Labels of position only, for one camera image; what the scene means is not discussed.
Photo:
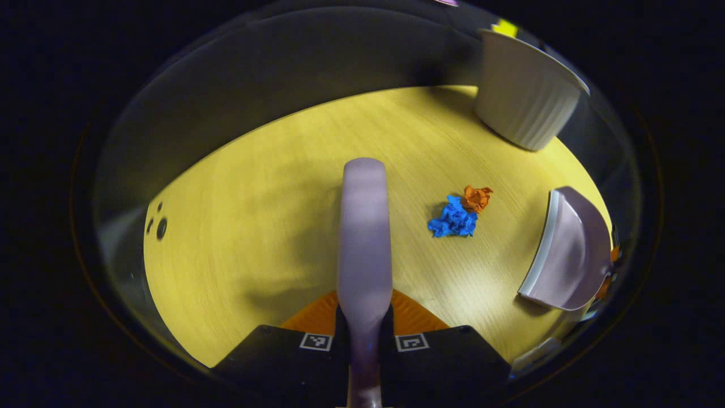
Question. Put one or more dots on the pale purple dustpan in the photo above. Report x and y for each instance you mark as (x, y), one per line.
(572, 255)

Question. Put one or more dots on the orange paper ball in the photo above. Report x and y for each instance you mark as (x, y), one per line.
(477, 198)

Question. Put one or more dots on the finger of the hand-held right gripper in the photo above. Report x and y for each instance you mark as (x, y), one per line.
(604, 288)
(614, 254)

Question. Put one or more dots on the blue paper ball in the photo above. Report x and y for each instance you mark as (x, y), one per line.
(453, 218)

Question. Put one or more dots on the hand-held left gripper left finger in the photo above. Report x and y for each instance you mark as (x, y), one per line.
(283, 362)

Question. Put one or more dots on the wooden desktop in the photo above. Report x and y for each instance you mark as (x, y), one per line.
(255, 226)

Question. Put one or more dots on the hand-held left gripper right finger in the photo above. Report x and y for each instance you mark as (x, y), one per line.
(447, 365)

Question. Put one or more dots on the grey ribbed garbage bin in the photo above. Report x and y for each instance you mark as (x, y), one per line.
(527, 102)

